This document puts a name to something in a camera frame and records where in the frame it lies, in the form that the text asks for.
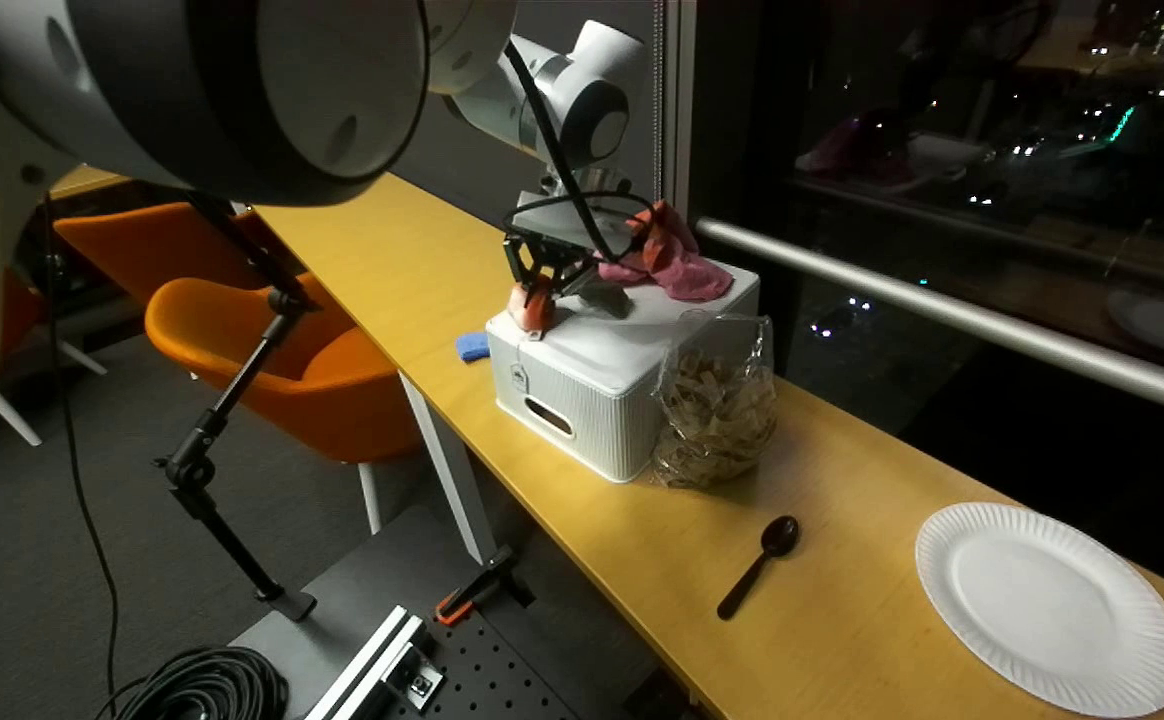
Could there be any aluminium extrusion rail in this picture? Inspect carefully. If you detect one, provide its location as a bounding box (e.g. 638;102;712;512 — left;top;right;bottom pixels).
299;606;453;720

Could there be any orange black clamp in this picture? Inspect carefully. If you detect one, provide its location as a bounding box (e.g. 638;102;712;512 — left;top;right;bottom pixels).
433;554;535;633

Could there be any coiled black cable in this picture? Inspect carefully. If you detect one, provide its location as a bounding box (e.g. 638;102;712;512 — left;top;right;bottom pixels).
94;644;291;720

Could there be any black articulated camera stand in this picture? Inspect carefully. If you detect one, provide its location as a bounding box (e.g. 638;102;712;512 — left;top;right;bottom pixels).
157;197;319;628

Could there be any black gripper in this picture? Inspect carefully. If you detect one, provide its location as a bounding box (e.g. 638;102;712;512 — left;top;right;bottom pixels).
502;191;635;331

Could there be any white paper plate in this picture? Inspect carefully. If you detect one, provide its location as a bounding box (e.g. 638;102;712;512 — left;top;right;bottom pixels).
911;502;1164;720

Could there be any orange plastic chair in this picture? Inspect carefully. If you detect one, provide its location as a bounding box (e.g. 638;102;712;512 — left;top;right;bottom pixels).
52;197;304;317
0;264;52;454
140;272;426;537

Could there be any black plastic spoon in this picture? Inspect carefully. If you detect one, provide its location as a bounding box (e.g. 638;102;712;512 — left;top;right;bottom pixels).
712;512;805;625

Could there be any silver metal handrail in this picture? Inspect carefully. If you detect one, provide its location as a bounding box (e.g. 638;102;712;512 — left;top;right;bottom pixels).
696;216;1164;429

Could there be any white plastic basket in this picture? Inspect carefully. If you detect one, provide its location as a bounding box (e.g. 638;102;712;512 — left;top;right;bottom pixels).
483;255;762;490

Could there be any pink shirt orange print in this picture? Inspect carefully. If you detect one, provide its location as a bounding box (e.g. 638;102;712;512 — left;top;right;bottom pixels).
594;197;734;310

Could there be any white table leg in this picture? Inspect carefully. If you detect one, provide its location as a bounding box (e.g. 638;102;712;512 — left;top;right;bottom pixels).
397;373;502;571

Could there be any thin black cable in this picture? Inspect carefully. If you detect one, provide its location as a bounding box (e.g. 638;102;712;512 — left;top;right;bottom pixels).
52;345;123;695

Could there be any black perforated breadboard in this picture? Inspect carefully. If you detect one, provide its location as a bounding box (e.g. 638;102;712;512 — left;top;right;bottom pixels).
393;613;583;720

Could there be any grey metal base plate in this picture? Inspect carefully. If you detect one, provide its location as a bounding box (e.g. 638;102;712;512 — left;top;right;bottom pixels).
226;506;512;720

